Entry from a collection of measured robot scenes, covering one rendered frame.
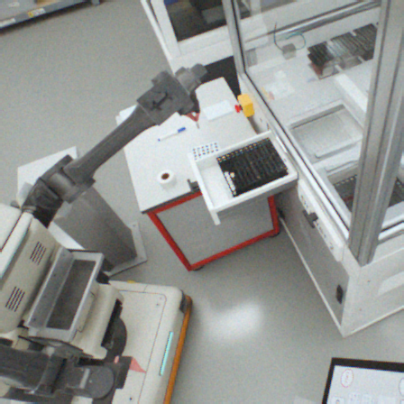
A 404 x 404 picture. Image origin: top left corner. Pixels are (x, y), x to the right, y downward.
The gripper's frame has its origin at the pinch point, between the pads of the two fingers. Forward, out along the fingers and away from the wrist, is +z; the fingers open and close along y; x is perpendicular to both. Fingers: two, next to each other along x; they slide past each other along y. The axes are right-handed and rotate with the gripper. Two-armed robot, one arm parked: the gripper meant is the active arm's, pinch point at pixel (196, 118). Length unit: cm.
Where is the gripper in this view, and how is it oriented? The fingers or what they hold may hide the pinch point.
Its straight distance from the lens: 151.9
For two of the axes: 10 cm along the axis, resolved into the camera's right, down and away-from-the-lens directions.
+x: -9.7, 2.6, -0.2
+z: 1.3, 5.4, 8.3
